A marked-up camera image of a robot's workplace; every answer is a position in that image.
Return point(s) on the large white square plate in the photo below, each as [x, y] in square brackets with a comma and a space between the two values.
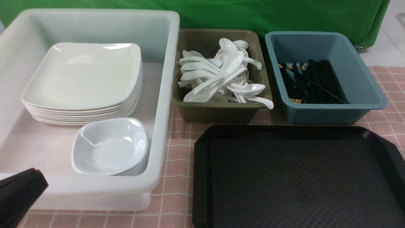
[93, 53]

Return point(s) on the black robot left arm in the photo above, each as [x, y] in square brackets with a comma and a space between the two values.
[18, 193]

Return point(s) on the pile of white spoons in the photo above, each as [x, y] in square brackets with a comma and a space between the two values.
[224, 77]

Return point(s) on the olive green plastic bin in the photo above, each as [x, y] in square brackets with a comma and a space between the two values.
[206, 42]

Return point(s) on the black plastic serving tray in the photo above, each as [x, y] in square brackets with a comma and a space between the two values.
[258, 176]

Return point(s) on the white bowl in tub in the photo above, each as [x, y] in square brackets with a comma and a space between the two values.
[113, 147]

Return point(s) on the pink checkered tablecloth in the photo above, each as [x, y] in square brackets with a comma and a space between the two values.
[172, 198]

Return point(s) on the pile of black chopsticks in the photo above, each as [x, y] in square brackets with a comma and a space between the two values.
[314, 83]

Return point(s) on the blue plastic bin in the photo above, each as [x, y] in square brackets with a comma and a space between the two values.
[358, 84]

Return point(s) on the stack of white square plates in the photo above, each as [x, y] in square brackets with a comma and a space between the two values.
[82, 115]

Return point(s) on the green backdrop cloth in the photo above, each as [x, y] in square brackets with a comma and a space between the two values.
[359, 20]

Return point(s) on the large white plastic tub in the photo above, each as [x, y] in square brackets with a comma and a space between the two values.
[27, 143]

